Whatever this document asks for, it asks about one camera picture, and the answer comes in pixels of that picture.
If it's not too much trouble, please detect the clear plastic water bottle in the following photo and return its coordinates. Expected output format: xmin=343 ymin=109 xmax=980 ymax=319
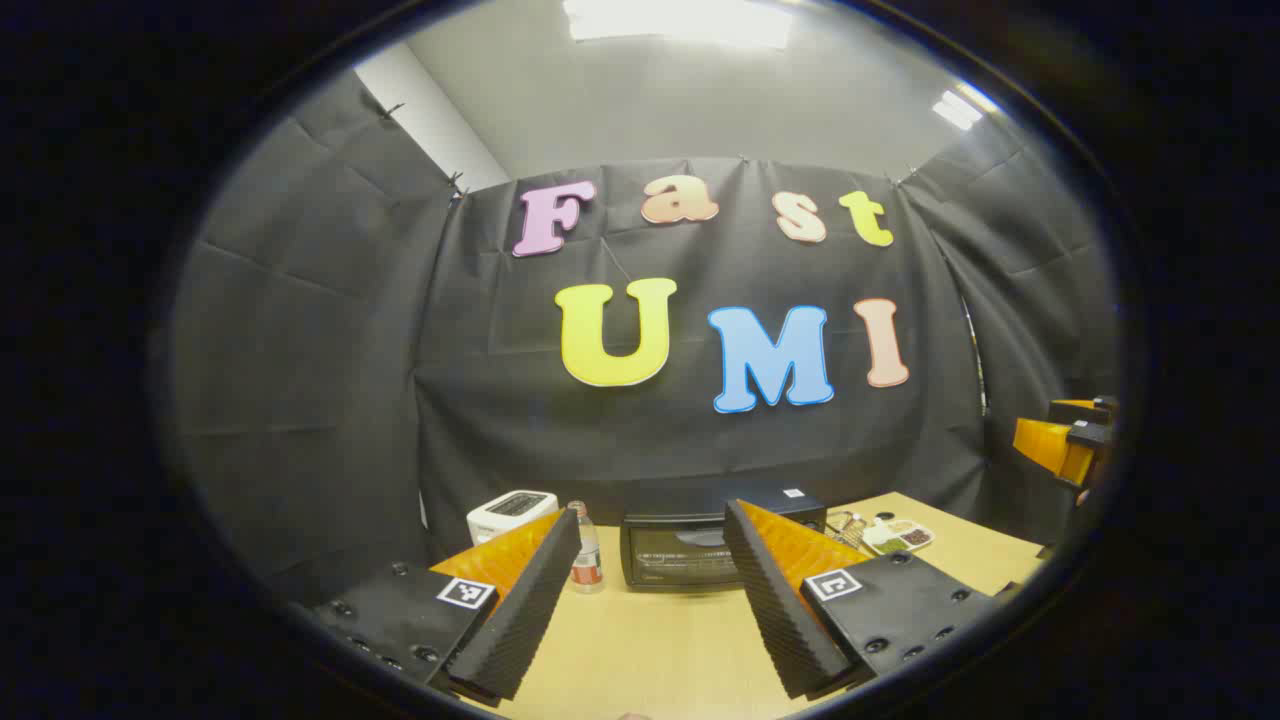
xmin=566 ymin=501 xmax=607 ymax=595

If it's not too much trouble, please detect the white toaster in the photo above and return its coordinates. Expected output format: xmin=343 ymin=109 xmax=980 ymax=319
xmin=466 ymin=490 xmax=560 ymax=548

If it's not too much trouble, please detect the white divided condiment dish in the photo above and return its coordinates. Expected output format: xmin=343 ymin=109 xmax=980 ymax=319
xmin=862 ymin=515 xmax=936 ymax=557

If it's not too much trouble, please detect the black backdrop cloth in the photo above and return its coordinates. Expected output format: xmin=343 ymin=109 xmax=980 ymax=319
xmin=165 ymin=70 xmax=1121 ymax=611

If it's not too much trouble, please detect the large ceiling light panel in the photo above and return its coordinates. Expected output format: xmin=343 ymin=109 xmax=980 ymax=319
xmin=563 ymin=0 xmax=793 ymax=49

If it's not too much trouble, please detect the small ceiling light panel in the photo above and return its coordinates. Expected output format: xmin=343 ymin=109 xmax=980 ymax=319
xmin=932 ymin=85 xmax=1001 ymax=131

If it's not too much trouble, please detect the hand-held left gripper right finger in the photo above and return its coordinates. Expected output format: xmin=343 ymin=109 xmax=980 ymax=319
xmin=722 ymin=498 xmax=1021 ymax=701

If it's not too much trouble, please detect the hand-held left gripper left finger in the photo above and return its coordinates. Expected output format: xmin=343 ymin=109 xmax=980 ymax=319
xmin=300 ymin=505 xmax=583 ymax=703

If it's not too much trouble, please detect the black electric oven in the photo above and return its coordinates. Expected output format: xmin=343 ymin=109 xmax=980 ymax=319
xmin=618 ymin=487 xmax=829 ymax=595

